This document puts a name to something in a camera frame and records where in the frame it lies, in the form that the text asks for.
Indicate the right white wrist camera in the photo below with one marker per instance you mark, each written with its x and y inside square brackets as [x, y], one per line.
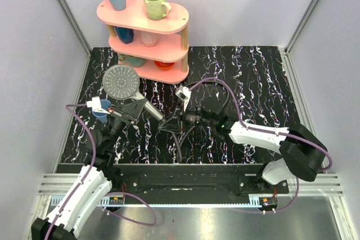
[184, 94]

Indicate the light green mug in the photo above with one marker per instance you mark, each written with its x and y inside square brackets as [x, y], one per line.
[157, 9]

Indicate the dark grey shower head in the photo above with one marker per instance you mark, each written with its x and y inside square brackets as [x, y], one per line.
[122, 82]

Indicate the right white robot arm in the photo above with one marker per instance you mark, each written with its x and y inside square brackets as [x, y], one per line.
[302, 154]

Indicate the pale pink faceted cup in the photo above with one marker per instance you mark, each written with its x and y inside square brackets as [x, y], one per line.
[148, 39]

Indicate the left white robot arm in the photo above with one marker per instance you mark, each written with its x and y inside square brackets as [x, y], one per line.
[97, 178]

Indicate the teal speckled ceramic mug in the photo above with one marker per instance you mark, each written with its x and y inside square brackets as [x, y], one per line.
[131, 60]

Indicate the small blue cup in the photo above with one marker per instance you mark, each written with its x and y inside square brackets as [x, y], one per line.
[101, 117]

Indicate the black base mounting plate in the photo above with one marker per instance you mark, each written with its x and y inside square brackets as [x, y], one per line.
[238, 179]

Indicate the pink three-tier shelf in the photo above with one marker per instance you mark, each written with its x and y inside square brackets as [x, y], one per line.
[172, 38]

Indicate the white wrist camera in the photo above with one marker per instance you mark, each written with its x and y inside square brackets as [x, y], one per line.
[98, 105]
[184, 94]

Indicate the dark blue faceted cup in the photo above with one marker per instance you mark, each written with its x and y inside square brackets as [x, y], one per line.
[125, 35]

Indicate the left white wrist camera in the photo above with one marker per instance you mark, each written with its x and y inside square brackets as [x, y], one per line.
[98, 105]

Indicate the orange bowl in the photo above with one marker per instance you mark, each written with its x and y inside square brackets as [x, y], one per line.
[164, 65]

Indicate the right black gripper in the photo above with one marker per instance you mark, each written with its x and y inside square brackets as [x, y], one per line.
[172, 125]

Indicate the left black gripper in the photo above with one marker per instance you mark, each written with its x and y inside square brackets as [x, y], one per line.
[122, 115]

